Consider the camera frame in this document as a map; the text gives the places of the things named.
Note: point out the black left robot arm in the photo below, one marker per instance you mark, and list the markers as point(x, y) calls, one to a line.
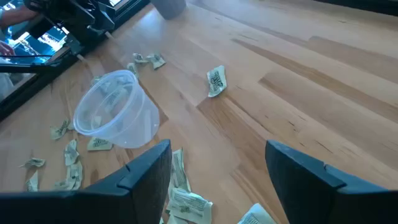
point(71, 15)

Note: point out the person's hand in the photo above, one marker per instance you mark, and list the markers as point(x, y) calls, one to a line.
point(4, 49)

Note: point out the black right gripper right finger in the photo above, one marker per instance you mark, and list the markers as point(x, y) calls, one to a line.
point(311, 193)

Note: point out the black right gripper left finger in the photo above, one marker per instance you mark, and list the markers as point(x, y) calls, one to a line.
point(140, 186)

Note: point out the grey ceramic mug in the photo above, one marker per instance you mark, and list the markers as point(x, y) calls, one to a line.
point(169, 7)

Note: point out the clear plastic deli cup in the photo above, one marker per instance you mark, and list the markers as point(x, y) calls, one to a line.
point(130, 124)

